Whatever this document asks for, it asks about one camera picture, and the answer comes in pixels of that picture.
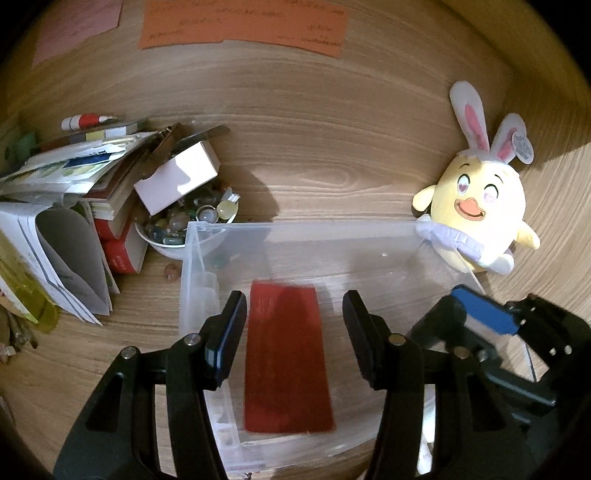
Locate red foil pouch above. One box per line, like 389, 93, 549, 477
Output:
243, 282, 335, 434

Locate clear plastic storage bin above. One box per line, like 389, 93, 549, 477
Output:
179, 221, 489, 474

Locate yellow chick bunny plush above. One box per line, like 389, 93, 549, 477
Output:
412, 81, 540, 275

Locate yellow green spray bottle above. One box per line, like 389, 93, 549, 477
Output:
1, 233, 59, 334

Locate folded white paper leaflets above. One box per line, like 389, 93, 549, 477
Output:
1, 202, 113, 325

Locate white bowl of stones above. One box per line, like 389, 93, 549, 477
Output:
134, 180, 242, 260

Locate stack of books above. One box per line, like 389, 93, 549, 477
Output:
0, 118, 187, 275

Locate small white cardboard box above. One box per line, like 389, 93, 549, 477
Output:
134, 140, 221, 216

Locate red white marker pen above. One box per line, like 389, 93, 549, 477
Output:
60, 113, 117, 132

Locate orange sticky note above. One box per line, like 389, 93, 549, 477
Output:
139, 1, 349, 58

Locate pink sticky note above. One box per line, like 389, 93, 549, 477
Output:
32, 0, 123, 67

